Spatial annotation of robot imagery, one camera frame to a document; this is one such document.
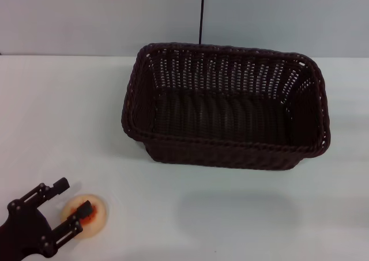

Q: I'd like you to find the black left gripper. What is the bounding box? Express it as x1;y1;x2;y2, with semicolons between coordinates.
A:
0;177;96;261

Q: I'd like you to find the dark brown woven basket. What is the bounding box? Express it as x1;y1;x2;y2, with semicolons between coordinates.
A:
120;42;332;171

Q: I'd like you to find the round bun with orange centre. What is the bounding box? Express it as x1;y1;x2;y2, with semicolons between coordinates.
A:
60;194;108;239

